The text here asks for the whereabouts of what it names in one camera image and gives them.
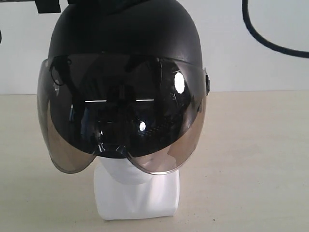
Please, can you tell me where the black cable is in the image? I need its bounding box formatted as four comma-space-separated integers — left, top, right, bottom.
242, 0, 309, 58

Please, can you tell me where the white mannequin head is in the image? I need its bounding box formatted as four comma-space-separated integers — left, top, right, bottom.
94, 157, 180, 220

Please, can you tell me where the black helmet with visor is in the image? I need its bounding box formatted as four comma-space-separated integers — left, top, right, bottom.
37, 0, 209, 175

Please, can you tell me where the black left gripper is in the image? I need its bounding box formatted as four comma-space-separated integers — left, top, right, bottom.
35, 0, 61, 14

